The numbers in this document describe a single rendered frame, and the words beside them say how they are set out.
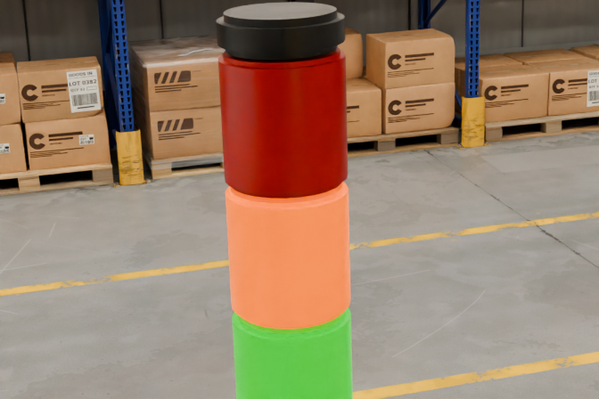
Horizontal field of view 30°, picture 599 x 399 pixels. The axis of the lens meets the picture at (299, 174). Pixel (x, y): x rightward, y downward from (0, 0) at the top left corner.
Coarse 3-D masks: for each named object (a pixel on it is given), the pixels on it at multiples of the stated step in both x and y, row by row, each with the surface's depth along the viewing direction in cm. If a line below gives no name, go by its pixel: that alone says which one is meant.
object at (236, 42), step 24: (240, 24) 42; (264, 24) 41; (288, 24) 41; (312, 24) 42; (336, 24) 42; (240, 48) 42; (264, 48) 41; (288, 48) 41; (312, 48) 41; (336, 48) 43
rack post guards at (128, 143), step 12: (468, 108) 870; (480, 108) 873; (468, 120) 873; (480, 120) 876; (132, 132) 803; (468, 132) 876; (480, 132) 878; (120, 144) 803; (132, 144) 806; (468, 144) 879; (480, 144) 881; (120, 156) 806; (132, 156) 808; (120, 168) 810; (132, 168) 810; (120, 180) 813; (132, 180) 813; (144, 180) 822
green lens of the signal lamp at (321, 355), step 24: (240, 336) 46; (264, 336) 45; (288, 336) 45; (312, 336) 45; (336, 336) 45; (240, 360) 46; (264, 360) 45; (288, 360) 45; (312, 360) 45; (336, 360) 46; (240, 384) 47; (264, 384) 45; (288, 384) 45; (312, 384) 45; (336, 384) 46
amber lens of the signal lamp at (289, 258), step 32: (256, 224) 43; (288, 224) 43; (320, 224) 44; (256, 256) 44; (288, 256) 44; (320, 256) 44; (256, 288) 44; (288, 288) 44; (320, 288) 44; (256, 320) 45; (288, 320) 44; (320, 320) 45
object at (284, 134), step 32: (224, 64) 43; (256, 64) 42; (288, 64) 42; (320, 64) 42; (224, 96) 43; (256, 96) 42; (288, 96) 42; (320, 96) 42; (224, 128) 44; (256, 128) 42; (288, 128) 42; (320, 128) 42; (224, 160) 44; (256, 160) 43; (288, 160) 42; (320, 160) 43; (256, 192) 43; (288, 192) 43; (320, 192) 43
